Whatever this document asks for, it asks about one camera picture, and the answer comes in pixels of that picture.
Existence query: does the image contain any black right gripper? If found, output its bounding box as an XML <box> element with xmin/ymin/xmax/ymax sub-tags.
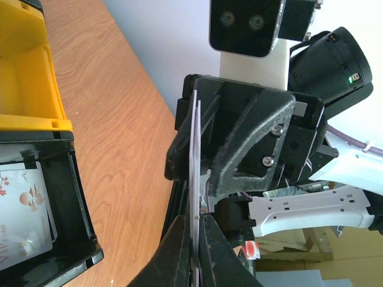
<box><xmin>184</xmin><ymin>74</ymin><xmax>327</xmax><ymax>197</ymax></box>

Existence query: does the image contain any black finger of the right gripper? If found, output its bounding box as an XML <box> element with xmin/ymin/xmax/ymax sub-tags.
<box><xmin>165</xmin><ymin>80</ymin><xmax>221</xmax><ymax>181</ymax></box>

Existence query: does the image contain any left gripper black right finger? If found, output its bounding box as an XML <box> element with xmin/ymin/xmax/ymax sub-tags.
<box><xmin>199</xmin><ymin>214</ymin><xmax>262</xmax><ymax>287</ymax></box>

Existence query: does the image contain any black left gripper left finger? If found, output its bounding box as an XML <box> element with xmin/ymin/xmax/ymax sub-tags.
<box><xmin>129</xmin><ymin>216</ymin><xmax>191</xmax><ymax>287</ymax></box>

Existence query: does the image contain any white VIP card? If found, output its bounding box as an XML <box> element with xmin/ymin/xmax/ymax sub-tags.
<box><xmin>189</xmin><ymin>90</ymin><xmax>201</xmax><ymax>287</ymax></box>

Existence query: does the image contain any black left card bin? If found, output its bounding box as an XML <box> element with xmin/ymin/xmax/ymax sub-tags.
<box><xmin>1</xmin><ymin>131</ymin><xmax>104</xmax><ymax>286</ymax></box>

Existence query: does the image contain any white card stack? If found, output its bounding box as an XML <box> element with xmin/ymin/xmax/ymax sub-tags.
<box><xmin>1</xmin><ymin>144</ymin><xmax>57</xmax><ymax>270</ymax></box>

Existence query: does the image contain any yellow middle card bin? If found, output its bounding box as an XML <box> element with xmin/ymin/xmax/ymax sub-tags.
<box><xmin>1</xmin><ymin>1</ymin><xmax>72</xmax><ymax>131</ymax></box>

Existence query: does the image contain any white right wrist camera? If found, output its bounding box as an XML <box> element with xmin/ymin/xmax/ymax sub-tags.
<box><xmin>209</xmin><ymin>0</ymin><xmax>323</xmax><ymax>90</ymax></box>

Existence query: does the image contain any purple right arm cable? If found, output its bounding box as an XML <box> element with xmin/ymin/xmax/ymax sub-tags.
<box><xmin>326</xmin><ymin>124</ymin><xmax>383</xmax><ymax>158</ymax></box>

